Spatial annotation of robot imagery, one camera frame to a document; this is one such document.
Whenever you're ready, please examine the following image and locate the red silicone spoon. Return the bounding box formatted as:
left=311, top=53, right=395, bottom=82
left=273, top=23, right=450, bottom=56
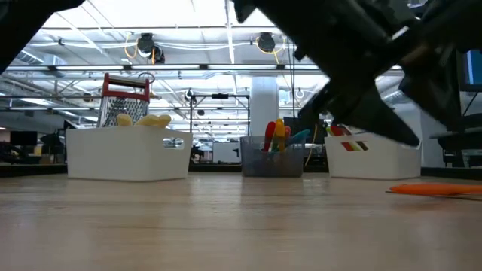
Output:
left=330, top=125, right=355, bottom=152

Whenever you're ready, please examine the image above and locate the cream spatula back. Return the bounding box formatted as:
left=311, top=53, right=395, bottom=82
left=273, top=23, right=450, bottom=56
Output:
left=116, top=113, right=134, bottom=128

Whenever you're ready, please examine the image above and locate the black background rig frame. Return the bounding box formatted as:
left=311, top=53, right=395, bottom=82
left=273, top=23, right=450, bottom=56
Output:
left=188, top=93, right=252, bottom=133

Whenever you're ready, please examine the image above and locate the orange silicone spatula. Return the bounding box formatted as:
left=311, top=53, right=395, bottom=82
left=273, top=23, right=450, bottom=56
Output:
left=389, top=183, right=482, bottom=196

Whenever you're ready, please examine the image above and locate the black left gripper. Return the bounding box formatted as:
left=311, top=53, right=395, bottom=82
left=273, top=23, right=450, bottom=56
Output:
left=233, top=0, right=426, bottom=148

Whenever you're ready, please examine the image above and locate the thin yellow cable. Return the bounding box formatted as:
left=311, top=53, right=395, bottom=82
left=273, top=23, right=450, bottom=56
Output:
left=304, top=123, right=319, bottom=169

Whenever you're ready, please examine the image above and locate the black computer monitor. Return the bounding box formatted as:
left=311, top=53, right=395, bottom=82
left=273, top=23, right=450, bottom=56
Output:
left=461, top=49, right=482, bottom=93

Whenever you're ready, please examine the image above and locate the yellow silicone spoon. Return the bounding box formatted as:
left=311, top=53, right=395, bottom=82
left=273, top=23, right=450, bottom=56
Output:
left=273, top=117, right=287, bottom=154

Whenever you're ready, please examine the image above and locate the black background screen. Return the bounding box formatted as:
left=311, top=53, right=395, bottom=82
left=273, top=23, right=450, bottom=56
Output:
left=282, top=116, right=329, bottom=146

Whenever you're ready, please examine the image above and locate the white background panel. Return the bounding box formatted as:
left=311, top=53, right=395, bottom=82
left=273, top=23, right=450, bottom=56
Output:
left=212, top=141, right=242, bottom=164

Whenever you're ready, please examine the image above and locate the white building column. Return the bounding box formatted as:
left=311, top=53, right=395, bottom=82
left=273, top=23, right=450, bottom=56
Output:
left=249, top=77, right=280, bottom=139

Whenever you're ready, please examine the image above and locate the grey translucent plastic bin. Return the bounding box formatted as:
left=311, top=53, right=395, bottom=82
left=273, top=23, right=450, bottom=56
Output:
left=239, top=135, right=305, bottom=178

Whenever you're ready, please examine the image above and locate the grey black equipment cart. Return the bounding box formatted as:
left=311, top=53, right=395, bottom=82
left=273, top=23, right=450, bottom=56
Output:
left=429, top=90, right=482, bottom=169

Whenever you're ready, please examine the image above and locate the blue silicone spoon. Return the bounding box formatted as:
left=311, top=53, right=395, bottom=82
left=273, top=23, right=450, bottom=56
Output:
left=267, top=129, right=312, bottom=159

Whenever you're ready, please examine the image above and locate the red silicone spatula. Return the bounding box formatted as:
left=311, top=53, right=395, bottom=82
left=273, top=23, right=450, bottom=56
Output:
left=262, top=120, right=277, bottom=154

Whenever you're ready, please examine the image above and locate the pink silicone spatula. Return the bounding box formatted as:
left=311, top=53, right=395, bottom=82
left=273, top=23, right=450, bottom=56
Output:
left=282, top=124, right=293, bottom=151

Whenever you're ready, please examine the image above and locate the black ceiling cord reel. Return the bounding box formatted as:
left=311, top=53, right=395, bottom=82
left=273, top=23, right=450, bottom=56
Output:
left=255, top=32, right=279, bottom=54
left=135, top=32, right=166, bottom=64

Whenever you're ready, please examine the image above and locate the white plastic bin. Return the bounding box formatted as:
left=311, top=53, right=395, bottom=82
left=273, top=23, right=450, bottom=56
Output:
left=324, top=131, right=423, bottom=181
left=65, top=125, right=194, bottom=182

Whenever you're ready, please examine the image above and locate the red steel box grater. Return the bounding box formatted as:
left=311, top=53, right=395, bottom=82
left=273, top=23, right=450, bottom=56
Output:
left=96, top=72, right=151, bottom=128

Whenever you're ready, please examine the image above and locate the black desk screen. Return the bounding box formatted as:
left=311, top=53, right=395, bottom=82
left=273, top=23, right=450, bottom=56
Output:
left=9, top=130, right=38, bottom=147

